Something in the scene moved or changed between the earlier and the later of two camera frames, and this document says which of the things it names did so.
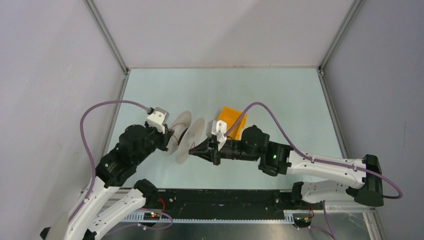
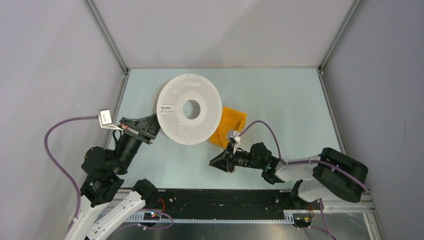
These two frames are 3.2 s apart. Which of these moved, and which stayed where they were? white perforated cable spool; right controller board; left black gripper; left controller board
Moved: white perforated cable spool; left black gripper
Stayed: left controller board; right controller board
